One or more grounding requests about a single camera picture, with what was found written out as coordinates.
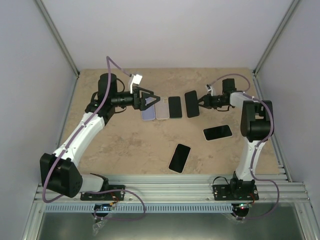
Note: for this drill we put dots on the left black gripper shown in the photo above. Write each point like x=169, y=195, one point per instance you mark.
x=141, y=106

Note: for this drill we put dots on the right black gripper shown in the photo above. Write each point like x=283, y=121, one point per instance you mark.
x=208, y=101

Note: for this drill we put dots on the white phone case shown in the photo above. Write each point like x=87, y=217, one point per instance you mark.
x=162, y=109

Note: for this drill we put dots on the lavender phone case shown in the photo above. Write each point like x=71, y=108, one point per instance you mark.
x=149, y=114

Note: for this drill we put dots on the blue phone black screen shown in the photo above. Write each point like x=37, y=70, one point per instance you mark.
x=175, y=107

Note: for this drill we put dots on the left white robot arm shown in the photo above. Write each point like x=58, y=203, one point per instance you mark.
x=59, y=170

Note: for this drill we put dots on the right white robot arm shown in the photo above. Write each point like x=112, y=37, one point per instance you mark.
x=256, y=126

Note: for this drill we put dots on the right controller board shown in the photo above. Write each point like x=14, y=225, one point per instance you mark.
x=243, y=207

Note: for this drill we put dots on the controller board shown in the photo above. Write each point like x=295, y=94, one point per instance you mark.
x=105, y=207
x=243, y=207

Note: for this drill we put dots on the left controller board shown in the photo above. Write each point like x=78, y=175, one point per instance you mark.
x=105, y=207

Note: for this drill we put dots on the clear plastic bag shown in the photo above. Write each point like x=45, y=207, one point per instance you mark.
x=97, y=226

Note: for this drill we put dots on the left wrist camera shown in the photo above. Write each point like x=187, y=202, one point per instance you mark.
x=135, y=80

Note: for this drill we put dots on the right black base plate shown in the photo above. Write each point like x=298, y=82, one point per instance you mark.
x=224, y=192

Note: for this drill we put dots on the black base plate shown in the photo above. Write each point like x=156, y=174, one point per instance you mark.
x=110, y=196
x=224, y=192

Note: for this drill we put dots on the right aluminium corner post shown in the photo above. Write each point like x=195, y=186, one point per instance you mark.
x=294, y=4

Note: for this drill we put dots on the aluminium corner post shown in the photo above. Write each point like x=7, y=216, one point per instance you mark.
x=56, y=35
x=294, y=4

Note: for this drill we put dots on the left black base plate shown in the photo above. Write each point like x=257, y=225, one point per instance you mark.
x=110, y=196

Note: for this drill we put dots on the left aluminium corner post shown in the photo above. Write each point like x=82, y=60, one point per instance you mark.
x=56, y=35

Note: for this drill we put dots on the aluminium rail frame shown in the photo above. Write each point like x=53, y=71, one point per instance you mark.
x=136, y=153

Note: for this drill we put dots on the slotted cable duct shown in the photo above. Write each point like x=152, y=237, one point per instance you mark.
x=139, y=208

